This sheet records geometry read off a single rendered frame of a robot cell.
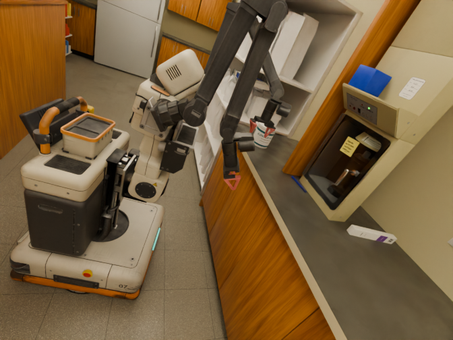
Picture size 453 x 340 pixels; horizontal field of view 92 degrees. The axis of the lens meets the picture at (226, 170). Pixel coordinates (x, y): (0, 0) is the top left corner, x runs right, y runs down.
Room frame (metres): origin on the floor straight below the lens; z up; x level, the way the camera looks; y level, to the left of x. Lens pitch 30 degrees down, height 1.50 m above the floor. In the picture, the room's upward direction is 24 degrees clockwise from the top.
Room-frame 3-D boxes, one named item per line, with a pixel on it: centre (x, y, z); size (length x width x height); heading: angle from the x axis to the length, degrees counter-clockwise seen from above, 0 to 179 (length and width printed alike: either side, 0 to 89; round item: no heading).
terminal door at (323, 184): (1.09, -0.49, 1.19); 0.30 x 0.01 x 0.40; 25
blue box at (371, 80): (1.15, -0.41, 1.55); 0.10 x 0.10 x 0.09; 26
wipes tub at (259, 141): (1.53, -0.14, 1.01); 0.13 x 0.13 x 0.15
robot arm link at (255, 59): (0.79, 0.06, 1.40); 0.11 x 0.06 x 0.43; 13
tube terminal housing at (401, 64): (1.15, -0.61, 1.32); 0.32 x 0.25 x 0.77; 26
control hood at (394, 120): (1.07, -0.45, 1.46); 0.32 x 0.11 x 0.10; 26
